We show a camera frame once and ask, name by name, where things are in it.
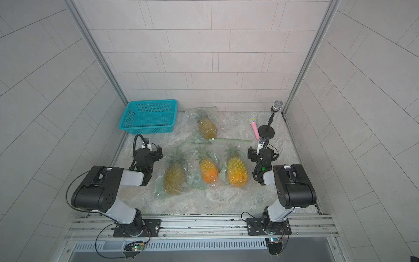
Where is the pineapple yellow orange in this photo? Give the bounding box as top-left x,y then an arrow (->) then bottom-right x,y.
197,146 -> 219,184

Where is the clear zip-top bag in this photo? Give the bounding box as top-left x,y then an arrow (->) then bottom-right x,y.
185,107 -> 218,141
154,145 -> 194,198
221,143 -> 249,187
183,137 -> 253,191

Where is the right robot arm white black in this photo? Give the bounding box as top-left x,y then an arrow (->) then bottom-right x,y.
246,147 -> 316,236

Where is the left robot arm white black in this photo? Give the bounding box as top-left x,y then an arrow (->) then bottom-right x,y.
70,146 -> 163,237

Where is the right pineapple in bag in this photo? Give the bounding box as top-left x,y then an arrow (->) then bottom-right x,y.
226,145 -> 249,187

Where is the pineapple in bag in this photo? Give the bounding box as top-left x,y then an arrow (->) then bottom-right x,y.
197,110 -> 218,140
226,145 -> 249,187
163,147 -> 187,195

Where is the left pineapple in bag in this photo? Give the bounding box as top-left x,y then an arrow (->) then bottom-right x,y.
163,147 -> 187,195

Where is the back pineapple in bag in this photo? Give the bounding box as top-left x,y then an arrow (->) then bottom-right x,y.
197,110 -> 218,140

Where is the black microphone stand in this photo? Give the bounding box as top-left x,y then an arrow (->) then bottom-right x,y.
258,113 -> 275,139

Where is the pink toy microphone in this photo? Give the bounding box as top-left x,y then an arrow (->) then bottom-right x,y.
249,117 -> 260,140

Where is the teal plastic basket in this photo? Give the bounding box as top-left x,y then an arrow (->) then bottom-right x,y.
119,99 -> 178,135

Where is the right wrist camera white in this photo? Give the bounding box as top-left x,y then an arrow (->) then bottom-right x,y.
257,137 -> 266,155

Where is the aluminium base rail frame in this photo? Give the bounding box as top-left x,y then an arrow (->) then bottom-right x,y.
64,214 -> 339,253

